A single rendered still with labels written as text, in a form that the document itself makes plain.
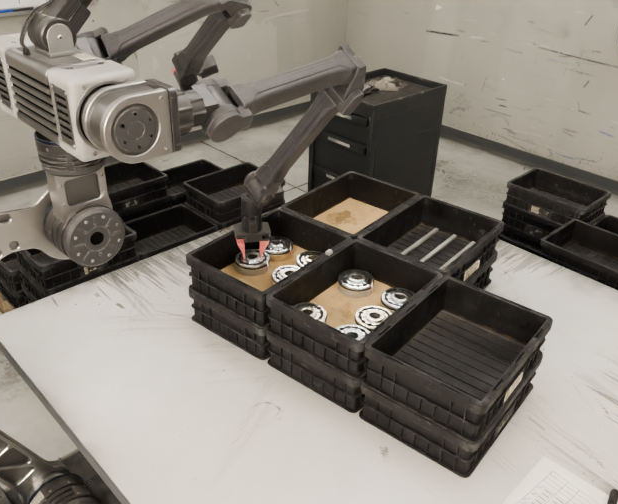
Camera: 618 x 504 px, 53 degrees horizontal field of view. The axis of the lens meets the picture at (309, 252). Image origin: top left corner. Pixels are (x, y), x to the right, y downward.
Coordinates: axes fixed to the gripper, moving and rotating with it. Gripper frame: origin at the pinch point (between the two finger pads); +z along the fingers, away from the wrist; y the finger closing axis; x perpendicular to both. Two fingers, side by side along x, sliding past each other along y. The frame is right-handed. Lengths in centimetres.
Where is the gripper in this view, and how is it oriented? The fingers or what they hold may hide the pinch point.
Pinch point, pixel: (252, 255)
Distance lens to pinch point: 186.0
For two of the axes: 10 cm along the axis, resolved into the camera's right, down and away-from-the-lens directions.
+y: -9.8, 0.8, -1.8
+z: -0.3, 8.5, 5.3
